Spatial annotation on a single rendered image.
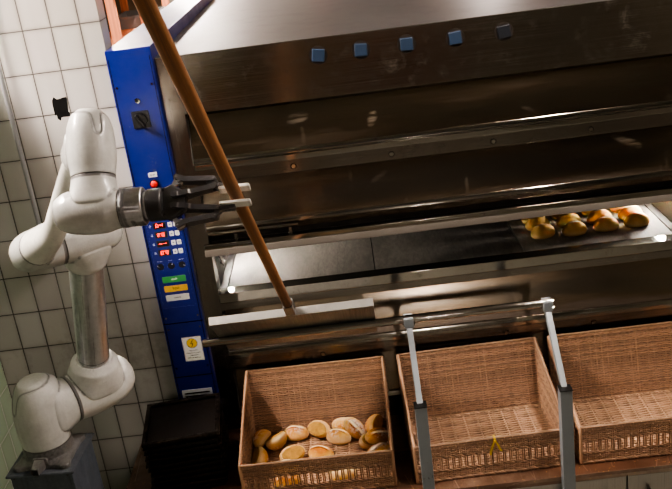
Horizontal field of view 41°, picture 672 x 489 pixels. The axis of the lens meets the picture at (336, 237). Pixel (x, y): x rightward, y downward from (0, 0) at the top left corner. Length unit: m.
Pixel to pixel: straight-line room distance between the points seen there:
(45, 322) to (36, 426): 0.80
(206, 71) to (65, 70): 0.49
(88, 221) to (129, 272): 1.46
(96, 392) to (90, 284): 0.41
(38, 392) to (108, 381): 0.22
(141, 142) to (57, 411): 0.99
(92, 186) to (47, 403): 1.05
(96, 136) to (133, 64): 1.17
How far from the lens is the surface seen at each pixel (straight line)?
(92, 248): 2.66
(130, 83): 3.28
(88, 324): 2.86
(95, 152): 2.11
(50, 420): 2.99
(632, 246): 3.61
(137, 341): 3.65
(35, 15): 3.35
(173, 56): 1.51
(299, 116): 3.28
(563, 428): 3.18
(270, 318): 3.01
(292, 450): 3.48
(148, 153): 3.33
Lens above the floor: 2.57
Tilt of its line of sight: 21 degrees down
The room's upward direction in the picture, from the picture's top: 8 degrees counter-clockwise
